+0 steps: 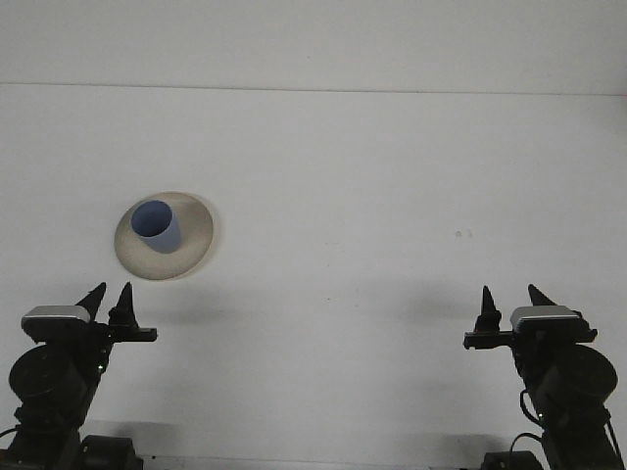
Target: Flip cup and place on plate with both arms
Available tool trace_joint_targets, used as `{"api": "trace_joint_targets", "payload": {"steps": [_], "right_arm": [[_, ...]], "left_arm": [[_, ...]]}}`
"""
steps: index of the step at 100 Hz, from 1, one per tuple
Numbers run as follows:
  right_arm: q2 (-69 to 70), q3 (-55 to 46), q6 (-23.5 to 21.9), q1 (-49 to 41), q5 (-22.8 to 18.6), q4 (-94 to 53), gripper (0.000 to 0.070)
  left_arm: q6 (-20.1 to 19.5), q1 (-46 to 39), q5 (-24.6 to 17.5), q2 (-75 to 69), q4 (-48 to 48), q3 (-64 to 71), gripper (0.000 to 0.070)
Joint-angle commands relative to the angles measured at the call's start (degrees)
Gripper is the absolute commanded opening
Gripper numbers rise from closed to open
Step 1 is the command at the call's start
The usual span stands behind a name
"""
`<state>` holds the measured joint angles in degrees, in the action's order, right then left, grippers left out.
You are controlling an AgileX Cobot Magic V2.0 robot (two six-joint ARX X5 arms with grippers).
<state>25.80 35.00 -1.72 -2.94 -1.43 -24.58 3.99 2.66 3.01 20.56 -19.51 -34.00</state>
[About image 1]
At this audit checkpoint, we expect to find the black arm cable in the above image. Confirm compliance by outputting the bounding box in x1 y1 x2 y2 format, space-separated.
508 389 619 459

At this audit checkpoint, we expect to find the pale round plate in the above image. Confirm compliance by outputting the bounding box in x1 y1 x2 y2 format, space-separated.
114 191 220 283

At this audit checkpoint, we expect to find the pale blue cup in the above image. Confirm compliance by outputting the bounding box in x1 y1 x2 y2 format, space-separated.
130 199 184 256

